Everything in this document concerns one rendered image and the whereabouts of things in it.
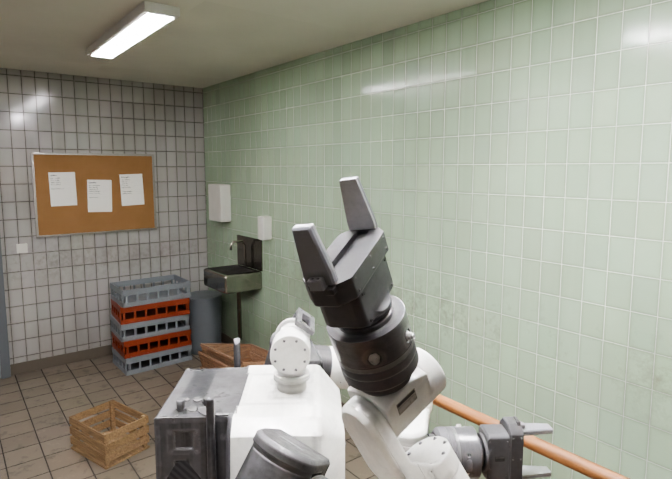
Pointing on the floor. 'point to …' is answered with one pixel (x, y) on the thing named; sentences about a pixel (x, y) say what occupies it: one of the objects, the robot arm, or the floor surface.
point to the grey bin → (205, 318)
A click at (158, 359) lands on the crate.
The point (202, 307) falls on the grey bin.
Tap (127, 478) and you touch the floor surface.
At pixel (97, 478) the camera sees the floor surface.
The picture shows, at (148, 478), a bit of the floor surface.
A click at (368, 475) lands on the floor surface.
